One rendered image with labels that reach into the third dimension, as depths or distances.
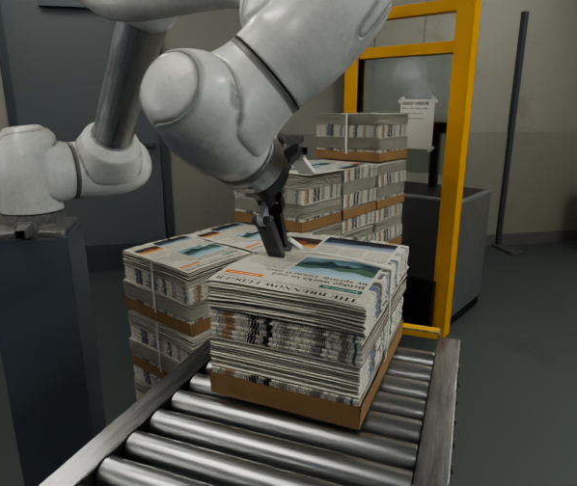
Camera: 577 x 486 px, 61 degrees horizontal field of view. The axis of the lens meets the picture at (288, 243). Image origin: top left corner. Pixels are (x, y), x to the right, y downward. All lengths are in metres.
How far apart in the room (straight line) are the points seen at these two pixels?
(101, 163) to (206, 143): 0.89
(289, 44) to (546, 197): 4.99
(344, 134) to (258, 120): 1.98
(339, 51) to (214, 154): 0.16
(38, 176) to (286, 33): 0.97
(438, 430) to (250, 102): 0.63
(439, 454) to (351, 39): 0.62
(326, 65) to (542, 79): 4.74
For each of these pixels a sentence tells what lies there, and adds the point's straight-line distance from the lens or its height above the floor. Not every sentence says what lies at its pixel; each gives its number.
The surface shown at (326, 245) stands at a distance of 1.05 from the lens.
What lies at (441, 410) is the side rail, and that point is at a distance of 0.95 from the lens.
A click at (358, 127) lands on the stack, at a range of 2.43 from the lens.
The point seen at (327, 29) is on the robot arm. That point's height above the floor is 1.39.
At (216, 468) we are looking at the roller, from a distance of 0.82.
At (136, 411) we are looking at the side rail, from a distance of 0.95.
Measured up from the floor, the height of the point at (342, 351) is 0.94.
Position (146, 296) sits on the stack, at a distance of 1.77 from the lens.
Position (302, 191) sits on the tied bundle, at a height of 1.00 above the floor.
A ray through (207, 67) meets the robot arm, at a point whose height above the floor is 1.36.
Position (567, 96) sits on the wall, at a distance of 5.41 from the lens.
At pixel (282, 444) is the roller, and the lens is 0.84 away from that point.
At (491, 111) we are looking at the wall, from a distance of 4.93.
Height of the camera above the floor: 1.32
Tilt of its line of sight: 16 degrees down
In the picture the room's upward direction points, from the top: straight up
